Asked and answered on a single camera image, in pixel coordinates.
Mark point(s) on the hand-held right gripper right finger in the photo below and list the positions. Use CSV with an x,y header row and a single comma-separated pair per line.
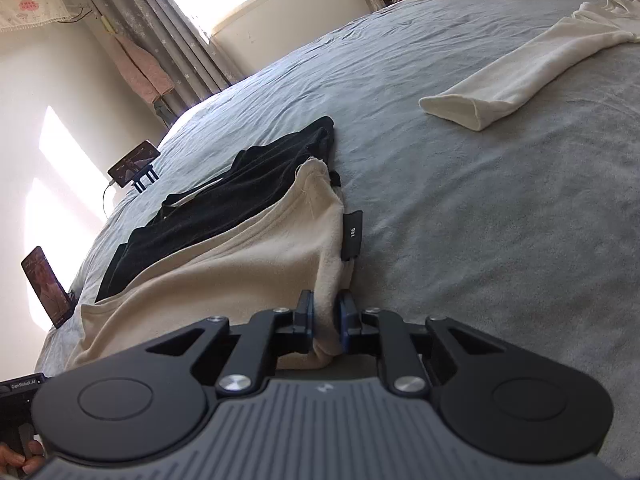
x,y
346,325

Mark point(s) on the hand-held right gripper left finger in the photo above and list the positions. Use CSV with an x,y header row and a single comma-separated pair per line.
x,y
306,325

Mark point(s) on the beige bear print sweatshirt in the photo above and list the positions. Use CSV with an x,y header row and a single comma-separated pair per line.
x,y
225,270

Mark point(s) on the person's left hand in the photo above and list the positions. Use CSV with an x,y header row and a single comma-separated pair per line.
x,y
35,452

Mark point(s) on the large black smartphone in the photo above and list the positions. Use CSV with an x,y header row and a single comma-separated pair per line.
x,y
47,287

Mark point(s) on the grey bed blanket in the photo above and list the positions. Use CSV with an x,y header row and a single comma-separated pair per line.
x,y
475,235

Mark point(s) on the blue phone stand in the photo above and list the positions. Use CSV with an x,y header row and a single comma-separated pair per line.
x,y
146,179

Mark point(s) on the smartphone on blue stand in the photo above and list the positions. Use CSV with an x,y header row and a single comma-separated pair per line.
x,y
132,162

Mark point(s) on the dark blue hanging cloth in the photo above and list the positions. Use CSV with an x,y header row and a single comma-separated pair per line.
x,y
162,112

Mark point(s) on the pink hanging jacket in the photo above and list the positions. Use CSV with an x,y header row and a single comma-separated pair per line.
x,y
142,70

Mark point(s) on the white long sleeve shirt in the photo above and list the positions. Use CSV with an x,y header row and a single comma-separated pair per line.
x,y
525,75

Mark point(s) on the white embroidered wall cloth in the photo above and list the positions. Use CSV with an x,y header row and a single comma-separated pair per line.
x,y
30,5

